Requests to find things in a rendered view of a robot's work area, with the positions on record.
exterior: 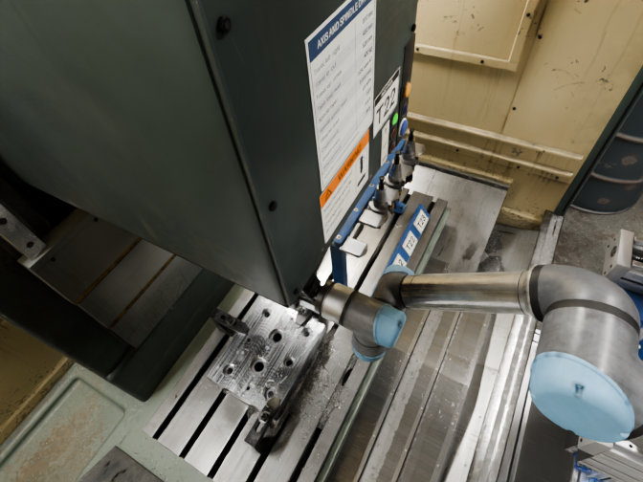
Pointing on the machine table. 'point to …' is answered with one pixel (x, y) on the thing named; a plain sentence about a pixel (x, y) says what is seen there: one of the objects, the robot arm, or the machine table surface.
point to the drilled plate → (262, 334)
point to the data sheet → (342, 81)
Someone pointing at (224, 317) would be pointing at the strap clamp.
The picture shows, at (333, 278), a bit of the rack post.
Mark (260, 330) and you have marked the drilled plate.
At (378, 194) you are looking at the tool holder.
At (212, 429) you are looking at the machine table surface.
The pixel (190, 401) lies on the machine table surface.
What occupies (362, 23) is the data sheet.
